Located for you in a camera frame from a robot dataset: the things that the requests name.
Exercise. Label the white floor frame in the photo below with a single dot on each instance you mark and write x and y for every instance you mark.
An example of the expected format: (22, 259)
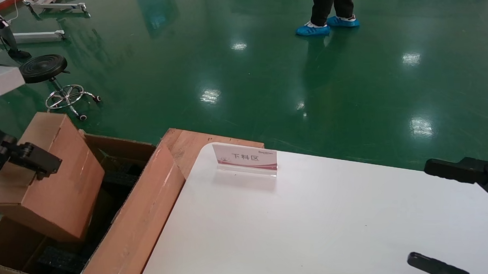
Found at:
(53, 4)

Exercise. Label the blue shoe cover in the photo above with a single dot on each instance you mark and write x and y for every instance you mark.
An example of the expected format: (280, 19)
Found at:
(345, 22)
(312, 30)

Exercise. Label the acrylic sign red white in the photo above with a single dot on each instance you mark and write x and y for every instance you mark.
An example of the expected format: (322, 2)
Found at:
(247, 157)

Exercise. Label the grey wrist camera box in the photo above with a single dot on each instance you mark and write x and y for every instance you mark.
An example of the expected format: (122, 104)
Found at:
(2, 82)

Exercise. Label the small cardboard box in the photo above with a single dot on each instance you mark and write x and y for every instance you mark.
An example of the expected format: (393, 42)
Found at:
(59, 195)

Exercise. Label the white floor bar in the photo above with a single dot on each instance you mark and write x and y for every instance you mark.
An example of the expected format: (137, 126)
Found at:
(36, 35)

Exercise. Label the black foam block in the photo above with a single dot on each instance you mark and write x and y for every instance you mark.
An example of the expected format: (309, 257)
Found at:
(125, 169)
(61, 262)

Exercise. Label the black stand foot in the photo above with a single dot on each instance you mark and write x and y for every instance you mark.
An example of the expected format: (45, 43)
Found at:
(21, 54)

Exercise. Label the large cardboard box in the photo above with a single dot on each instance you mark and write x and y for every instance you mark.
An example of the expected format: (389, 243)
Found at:
(144, 214)

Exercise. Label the black stool chrome base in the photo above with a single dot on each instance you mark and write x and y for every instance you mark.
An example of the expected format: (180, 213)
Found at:
(43, 67)

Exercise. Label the person legs black trousers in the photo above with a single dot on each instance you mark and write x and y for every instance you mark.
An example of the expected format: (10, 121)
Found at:
(321, 8)

